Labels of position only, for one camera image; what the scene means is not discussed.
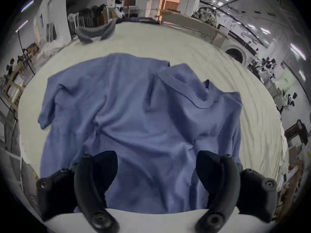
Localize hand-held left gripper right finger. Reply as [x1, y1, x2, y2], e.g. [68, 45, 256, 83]
[195, 150, 278, 233]

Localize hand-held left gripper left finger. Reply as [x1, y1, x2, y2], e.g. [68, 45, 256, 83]
[36, 151, 120, 233]

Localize blue shirt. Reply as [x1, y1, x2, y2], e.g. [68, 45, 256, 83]
[38, 53, 243, 214]

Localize bed with beige sheet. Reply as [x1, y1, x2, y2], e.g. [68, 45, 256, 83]
[17, 22, 289, 179]

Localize washing machine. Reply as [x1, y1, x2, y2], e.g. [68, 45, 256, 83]
[224, 37, 255, 66]

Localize tripod stand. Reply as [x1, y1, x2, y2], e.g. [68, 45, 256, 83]
[17, 29, 37, 76]

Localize grey cloth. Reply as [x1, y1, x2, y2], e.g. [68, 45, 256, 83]
[75, 19, 116, 45]

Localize white humanoid robot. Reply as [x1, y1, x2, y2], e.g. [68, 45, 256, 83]
[110, 0, 127, 19]

